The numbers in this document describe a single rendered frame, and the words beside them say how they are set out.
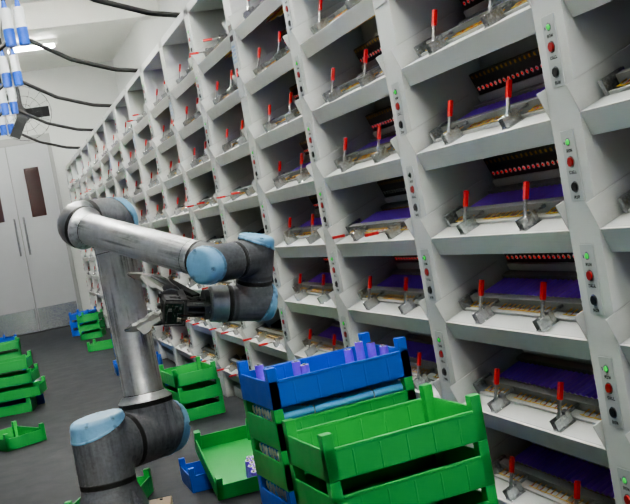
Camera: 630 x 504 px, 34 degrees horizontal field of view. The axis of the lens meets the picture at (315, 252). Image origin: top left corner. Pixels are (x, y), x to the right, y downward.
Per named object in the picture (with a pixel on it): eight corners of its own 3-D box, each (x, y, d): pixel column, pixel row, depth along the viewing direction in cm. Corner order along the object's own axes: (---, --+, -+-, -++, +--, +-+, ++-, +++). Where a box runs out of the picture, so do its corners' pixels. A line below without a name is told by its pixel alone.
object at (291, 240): (332, 256, 316) (310, 218, 314) (280, 257, 374) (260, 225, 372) (385, 222, 321) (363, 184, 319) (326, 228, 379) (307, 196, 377)
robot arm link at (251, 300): (271, 277, 264) (268, 315, 266) (223, 277, 260) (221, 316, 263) (281, 287, 256) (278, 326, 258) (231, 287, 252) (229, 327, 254)
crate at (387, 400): (280, 451, 198) (273, 410, 198) (249, 436, 217) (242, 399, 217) (419, 414, 209) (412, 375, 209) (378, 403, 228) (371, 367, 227)
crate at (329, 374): (273, 410, 198) (265, 369, 198) (242, 399, 217) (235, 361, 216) (412, 375, 209) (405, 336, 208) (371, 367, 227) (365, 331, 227)
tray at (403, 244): (423, 255, 249) (404, 221, 248) (342, 256, 307) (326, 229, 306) (488, 212, 255) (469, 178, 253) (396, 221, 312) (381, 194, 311)
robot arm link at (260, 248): (251, 240, 247) (248, 290, 250) (283, 235, 256) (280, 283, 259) (223, 233, 253) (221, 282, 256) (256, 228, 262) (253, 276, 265)
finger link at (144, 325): (126, 338, 249) (159, 317, 250) (123, 327, 255) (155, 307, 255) (133, 347, 251) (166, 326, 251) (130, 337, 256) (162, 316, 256)
